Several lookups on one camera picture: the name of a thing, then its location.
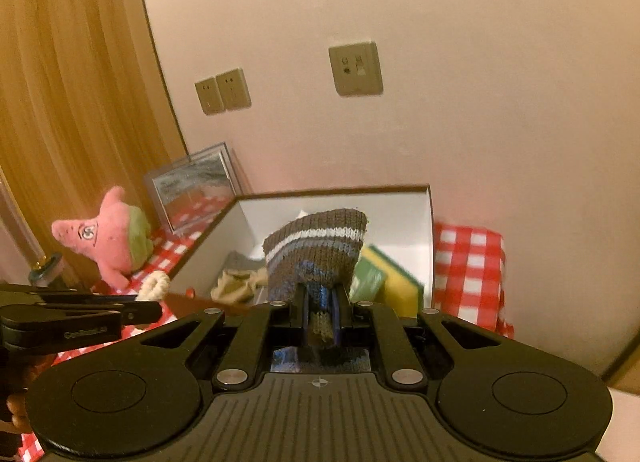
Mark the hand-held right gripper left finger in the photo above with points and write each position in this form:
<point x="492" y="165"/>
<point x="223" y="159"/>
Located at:
<point x="299" y="317"/>

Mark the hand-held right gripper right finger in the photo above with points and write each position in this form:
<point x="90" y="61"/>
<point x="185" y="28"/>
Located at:
<point x="342" y="317"/>

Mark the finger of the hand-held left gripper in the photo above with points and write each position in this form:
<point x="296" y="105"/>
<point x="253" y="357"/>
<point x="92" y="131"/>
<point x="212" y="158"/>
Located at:
<point x="75" y="297"/>
<point x="142" y="313"/>

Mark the yellow sponge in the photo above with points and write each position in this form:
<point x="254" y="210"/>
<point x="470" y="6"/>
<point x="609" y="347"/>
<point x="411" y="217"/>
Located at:
<point x="400" y="292"/>

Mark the grey blue knit sock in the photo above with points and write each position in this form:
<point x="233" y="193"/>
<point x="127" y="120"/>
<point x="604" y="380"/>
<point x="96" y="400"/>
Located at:
<point x="315" y="247"/>

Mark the brown cardboard box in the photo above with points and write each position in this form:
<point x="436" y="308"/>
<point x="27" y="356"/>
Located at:
<point x="300" y="202"/>

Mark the cream hair scrunchie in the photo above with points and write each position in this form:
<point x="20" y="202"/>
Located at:
<point x="160" y="282"/>

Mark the dark glass jar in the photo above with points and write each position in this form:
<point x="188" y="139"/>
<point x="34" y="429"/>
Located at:
<point x="47" y="269"/>

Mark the pink plush toy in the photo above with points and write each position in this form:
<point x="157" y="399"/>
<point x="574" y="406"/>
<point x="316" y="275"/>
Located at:
<point x="110" y="237"/>

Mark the beige fabric item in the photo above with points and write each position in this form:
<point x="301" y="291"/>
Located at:
<point x="237" y="284"/>

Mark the red checkered tablecloth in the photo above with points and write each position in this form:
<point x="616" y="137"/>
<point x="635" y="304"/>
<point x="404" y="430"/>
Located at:
<point x="470" y="267"/>

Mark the wooden door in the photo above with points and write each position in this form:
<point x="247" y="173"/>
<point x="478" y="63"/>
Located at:
<point x="75" y="67"/>

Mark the glass picture frame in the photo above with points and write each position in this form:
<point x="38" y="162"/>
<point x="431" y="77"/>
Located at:
<point x="195" y="187"/>

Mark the beige wall socket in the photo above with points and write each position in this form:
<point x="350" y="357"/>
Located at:
<point x="234" y="90"/>
<point x="209" y="96"/>

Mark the beige wall switch panel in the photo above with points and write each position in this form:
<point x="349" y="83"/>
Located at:
<point x="356" y="68"/>

